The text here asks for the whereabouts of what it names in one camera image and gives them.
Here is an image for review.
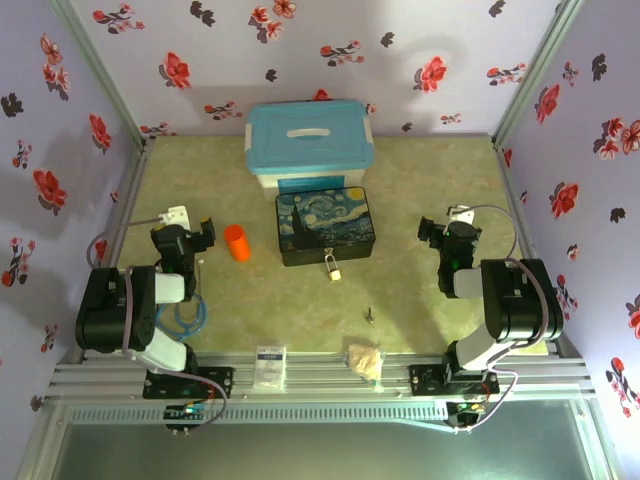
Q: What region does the brass padlock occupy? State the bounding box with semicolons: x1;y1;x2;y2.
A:
323;248;344;282

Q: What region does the starry night tin box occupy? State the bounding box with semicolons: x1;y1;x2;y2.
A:
274;186;377;268

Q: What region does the orange plastic cylinder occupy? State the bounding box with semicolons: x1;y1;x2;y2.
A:
223;224;253;263

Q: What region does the blue-lidded plastic storage box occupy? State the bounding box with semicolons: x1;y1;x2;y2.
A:
244;99;377;193

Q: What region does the clear bag with beige contents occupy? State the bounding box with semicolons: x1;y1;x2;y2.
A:
343;341;389;392

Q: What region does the white paper packet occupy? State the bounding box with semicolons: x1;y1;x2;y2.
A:
253;344;289;392

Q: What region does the grey metal panel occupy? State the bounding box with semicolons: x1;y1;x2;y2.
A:
17;399;624;480

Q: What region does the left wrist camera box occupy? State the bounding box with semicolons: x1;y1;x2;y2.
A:
158;205;191;227

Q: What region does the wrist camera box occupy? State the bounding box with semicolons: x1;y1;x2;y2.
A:
158;205;191;227
446;204;476;225

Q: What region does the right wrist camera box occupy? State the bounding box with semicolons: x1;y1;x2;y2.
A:
446;204;476;225

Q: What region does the aluminium side rail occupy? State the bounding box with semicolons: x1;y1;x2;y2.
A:
74;138;155;364
493;142;584;357

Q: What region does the grey left arm cable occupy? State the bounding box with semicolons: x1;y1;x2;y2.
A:
86;213;229;429

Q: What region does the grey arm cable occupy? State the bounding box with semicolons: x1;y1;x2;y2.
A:
452;203;551;435
86;213;229;429

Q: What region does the blue coiled cable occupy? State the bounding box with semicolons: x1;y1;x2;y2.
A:
154;291;209;347

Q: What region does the grey right arm cable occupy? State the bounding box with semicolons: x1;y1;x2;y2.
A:
452;203;551;435

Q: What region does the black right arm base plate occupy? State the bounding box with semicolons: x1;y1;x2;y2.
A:
408;363;501;398

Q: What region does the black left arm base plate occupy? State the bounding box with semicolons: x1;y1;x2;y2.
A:
143;365;236;401

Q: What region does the aluminium table edge rail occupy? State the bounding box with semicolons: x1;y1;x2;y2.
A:
45;348;597;402

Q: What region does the aluminium frame post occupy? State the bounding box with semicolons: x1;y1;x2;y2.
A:
49;0;154;149
491;0;587;149

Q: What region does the slotted grey cable duct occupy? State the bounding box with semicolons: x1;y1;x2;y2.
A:
64;403;451;427

